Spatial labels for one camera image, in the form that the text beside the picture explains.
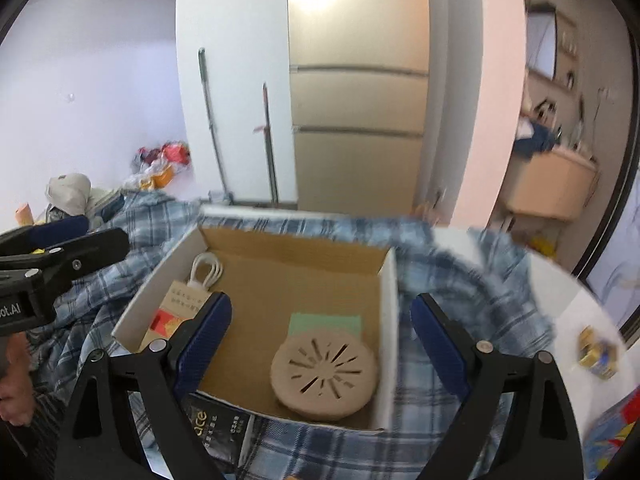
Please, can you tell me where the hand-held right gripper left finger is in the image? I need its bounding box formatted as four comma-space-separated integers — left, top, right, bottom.
54, 291, 233, 480

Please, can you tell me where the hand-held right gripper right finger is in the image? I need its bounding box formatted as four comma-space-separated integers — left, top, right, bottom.
410, 293, 585, 480

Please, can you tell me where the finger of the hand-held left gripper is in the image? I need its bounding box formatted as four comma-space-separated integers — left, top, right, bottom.
0, 227, 130, 297
0, 215, 90, 257

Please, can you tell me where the beige paper card pack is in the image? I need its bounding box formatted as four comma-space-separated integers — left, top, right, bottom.
137, 280, 213, 354

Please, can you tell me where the white cable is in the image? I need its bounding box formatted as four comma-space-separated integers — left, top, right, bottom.
189, 252, 224, 294

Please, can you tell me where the cardboard box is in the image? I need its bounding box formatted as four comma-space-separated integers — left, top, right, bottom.
111, 225, 398, 432

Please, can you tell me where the light green cloth pad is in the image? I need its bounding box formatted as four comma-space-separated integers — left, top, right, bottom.
288, 312, 362, 342

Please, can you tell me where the round beige slotted disc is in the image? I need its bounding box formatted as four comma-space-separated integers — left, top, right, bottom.
271, 331, 378, 417

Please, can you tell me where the yellow and blue packet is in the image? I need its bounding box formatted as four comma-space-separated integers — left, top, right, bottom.
579, 326, 619, 380

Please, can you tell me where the person's left hand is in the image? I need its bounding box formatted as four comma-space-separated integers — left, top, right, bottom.
0, 335, 37, 427

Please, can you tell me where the black packet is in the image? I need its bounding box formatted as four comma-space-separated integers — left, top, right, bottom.
182, 392, 256, 466

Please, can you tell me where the red plastic bags pile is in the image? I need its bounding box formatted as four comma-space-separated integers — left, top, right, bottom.
132, 141, 192, 191

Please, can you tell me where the blue plaid shirt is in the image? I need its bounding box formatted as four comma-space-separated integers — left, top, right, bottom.
30, 191, 556, 480

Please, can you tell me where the colourful printed bag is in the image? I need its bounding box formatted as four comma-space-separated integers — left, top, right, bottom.
582, 400, 637, 480

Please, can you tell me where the wooden vanity cabinet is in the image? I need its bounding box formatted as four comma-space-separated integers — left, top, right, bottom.
502, 147, 601, 222

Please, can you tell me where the blue clothes pile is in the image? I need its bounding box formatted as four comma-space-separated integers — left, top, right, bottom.
515, 120, 559, 159

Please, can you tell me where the gold refrigerator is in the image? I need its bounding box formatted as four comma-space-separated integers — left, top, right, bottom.
286, 0, 431, 211

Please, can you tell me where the bathroom mirror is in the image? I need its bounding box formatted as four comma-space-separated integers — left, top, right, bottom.
527, 5, 558, 81

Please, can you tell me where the grey mop handle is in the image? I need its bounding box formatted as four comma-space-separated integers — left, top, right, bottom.
198, 47, 232, 202

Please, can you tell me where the black door frame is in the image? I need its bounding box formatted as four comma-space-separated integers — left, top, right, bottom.
571, 125, 640, 282

